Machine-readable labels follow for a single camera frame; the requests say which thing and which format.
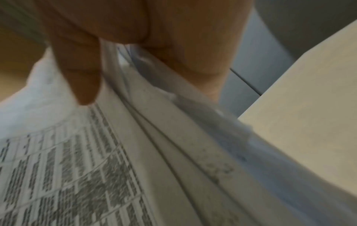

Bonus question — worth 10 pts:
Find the person's right hand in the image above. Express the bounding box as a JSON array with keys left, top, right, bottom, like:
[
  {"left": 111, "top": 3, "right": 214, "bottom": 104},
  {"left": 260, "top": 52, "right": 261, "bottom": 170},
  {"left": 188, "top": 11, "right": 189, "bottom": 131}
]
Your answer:
[{"left": 33, "top": 0, "right": 253, "bottom": 105}]

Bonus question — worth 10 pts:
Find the stack of printed paper sheets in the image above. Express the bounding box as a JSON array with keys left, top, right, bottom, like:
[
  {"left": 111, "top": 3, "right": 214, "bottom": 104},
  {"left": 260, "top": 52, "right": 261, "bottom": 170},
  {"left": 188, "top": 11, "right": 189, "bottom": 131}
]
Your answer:
[{"left": 0, "top": 41, "right": 357, "bottom": 226}]

